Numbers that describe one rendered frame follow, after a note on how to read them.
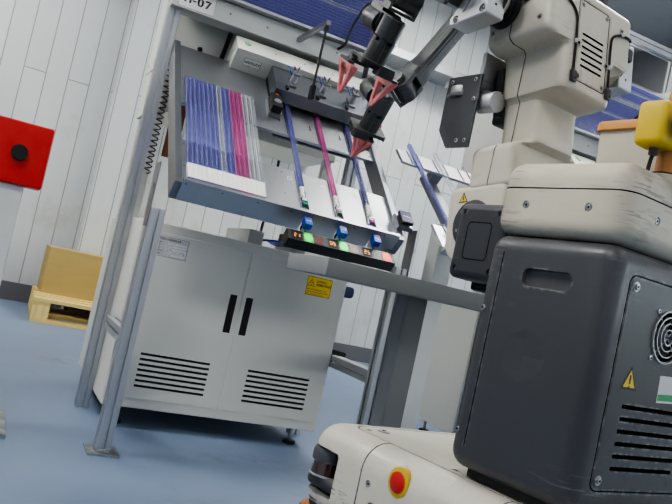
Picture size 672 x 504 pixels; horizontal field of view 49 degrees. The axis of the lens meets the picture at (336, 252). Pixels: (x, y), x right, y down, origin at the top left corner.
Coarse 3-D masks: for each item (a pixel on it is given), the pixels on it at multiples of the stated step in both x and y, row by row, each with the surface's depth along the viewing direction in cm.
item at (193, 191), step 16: (192, 192) 196; (208, 192) 197; (224, 192) 197; (240, 192) 199; (224, 208) 201; (240, 208) 202; (256, 208) 203; (272, 208) 204; (288, 208) 205; (288, 224) 209; (320, 224) 211; (336, 224) 212; (352, 224) 213; (352, 240) 218; (368, 240) 219; (384, 240) 220
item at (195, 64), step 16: (192, 64) 238; (208, 64) 242; (224, 64) 247; (208, 80) 235; (224, 80) 240; (240, 80) 244; (256, 80) 249; (256, 96) 242; (256, 112) 235; (304, 112) 249; (272, 128) 233; (304, 128) 242; (336, 128) 251; (304, 144) 243; (336, 144) 244; (368, 160) 247
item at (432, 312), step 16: (432, 240) 241; (432, 256) 240; (432, 272) 238; (432, 304) 238; (432, 320) 238; (432, 336) 239; (416, 352) 236; (416, 368) 236; (416, 384) 237; (416, 400) 237; (416, 416) 238
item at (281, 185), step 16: (272, 176) 215; (288, 176) 219; (304, 176) 222; (272, 192) 210; (288, 192) 213; (320, 192) 220; (352, 192) 228; (320, 208) 215; (352, 208) 222; (384, 208) 230; (368, 224) 219; (384, 224) 224
